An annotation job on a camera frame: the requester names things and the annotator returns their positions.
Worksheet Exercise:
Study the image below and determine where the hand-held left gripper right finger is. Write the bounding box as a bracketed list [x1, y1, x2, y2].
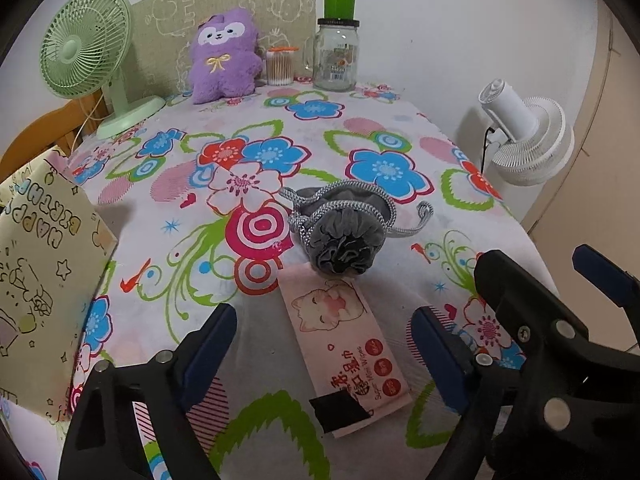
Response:
[412, 306, 503, 480]

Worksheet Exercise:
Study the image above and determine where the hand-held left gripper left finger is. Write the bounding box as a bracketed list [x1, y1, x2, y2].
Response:
[59, 304, 237, 480]

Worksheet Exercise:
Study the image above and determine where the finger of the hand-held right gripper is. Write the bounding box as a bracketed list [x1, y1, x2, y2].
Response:
[475, 249, 640, 386]
[573, 244, 640, 348]

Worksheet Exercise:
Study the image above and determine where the pink wet wipes pack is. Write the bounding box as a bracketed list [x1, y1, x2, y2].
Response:
[279, 265, 413, 440]

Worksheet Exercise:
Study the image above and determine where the grey drawstring pouch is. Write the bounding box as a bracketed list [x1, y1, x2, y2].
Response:
[280, 183, 433, 277]

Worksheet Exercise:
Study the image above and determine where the yellow patterned paper box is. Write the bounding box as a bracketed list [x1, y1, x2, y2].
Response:
[0, 146, 120, 423]

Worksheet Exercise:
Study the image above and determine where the beige wooden door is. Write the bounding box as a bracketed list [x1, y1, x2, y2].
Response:
[520, 0, 640, 351]

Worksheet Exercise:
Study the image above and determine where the white clip fan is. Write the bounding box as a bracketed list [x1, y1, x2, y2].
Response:
[477, 78, 576, 187]

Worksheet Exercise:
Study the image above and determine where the floral tablecloth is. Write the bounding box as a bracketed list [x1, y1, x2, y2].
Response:
[0, 80, 561, 480]

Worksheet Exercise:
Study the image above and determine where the wooden chair back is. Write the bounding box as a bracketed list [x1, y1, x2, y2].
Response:
[0, 97, 108, 181]

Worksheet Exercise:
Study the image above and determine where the purple plush toy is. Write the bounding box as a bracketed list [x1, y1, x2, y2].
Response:
[187, 7, 265, 106]

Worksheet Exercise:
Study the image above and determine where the cotton swab container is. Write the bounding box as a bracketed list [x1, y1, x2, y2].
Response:
[266, 46, 299, 86]

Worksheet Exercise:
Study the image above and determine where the glass jar with green lid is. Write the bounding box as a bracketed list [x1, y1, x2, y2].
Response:
[302, 0, 361, 92]

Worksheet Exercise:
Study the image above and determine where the green desk fan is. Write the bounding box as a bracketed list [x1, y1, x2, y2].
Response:
[40, 0, 167, 141]

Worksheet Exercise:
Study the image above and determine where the black fan cable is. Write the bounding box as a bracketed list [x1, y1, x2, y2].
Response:
[480, 126, 497, 172]

